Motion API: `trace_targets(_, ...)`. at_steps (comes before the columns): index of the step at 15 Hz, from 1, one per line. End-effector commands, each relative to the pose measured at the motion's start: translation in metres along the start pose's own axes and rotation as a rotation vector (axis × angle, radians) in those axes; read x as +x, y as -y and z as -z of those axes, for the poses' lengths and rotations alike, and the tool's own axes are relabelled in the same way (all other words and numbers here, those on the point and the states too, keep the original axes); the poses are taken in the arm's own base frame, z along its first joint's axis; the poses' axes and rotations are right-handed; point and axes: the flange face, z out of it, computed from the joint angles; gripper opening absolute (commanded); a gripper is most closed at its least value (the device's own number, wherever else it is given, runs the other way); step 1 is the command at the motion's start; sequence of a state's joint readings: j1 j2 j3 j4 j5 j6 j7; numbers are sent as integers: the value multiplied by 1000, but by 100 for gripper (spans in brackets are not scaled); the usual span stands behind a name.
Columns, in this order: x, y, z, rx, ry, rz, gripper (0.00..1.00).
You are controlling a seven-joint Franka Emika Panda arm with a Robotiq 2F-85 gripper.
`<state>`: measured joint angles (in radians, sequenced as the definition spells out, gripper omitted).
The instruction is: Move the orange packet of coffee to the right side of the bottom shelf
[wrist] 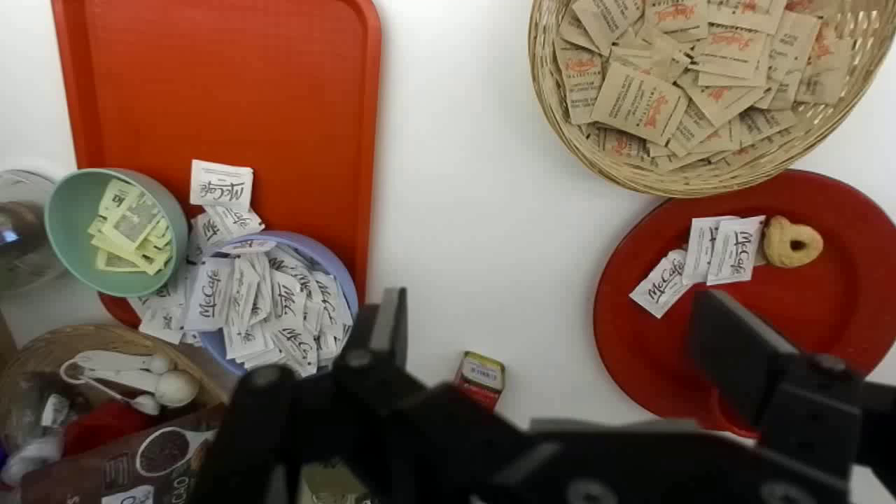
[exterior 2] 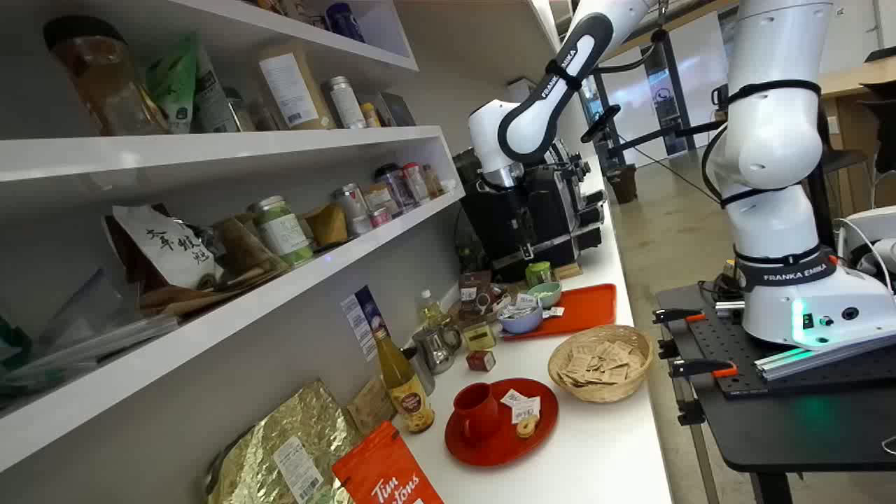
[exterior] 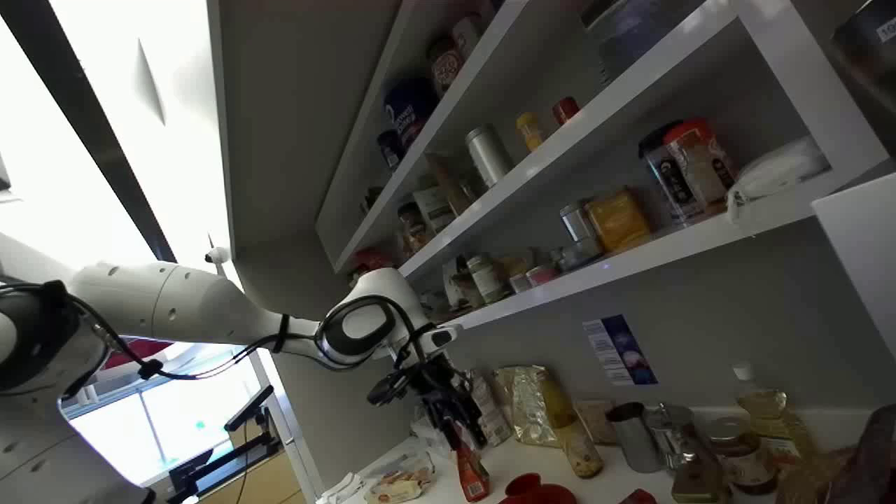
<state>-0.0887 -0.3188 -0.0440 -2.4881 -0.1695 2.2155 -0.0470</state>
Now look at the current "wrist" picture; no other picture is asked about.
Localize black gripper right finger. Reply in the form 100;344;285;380
688;288;868;478

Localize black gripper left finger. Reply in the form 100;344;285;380
332;285;429;422

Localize orange coffee packet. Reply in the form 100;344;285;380
16;401;231;504

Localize white sugar packet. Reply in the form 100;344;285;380
682;217;738;285
136;292;194;347
706;217;768;288
264;270;306;330
187;158;257;212
199;205;265;242
185;256;236;334
626;246;696;322

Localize pale green sweetener packet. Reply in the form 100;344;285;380
93;179;143;226
114;191;175;259

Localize brown sugar packet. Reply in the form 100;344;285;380
590;58;692;149
555;40;609;127
695;26;779;86
675;71;768;128
569;0;647;53

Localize purple bowl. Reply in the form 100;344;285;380
191;229;360;375

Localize red plate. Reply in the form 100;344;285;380
590;169;896;436

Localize small red cube box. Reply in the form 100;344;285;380
450;347;510;415

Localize small glazed donut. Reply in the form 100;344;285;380
761;217;825;271

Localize small yellow box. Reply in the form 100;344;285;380
296;460;373;504

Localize white measuring spoons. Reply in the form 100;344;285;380
56;347;202;417

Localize large round wicker basket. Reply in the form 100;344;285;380
527;0;896;203

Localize orange plastic tray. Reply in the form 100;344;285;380
49;0;384;330

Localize green bowl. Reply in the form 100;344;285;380
41;165;191;302

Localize small wicker basket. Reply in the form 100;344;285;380
0;320;236;452

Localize clear glass jar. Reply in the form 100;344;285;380
0;165;68;296

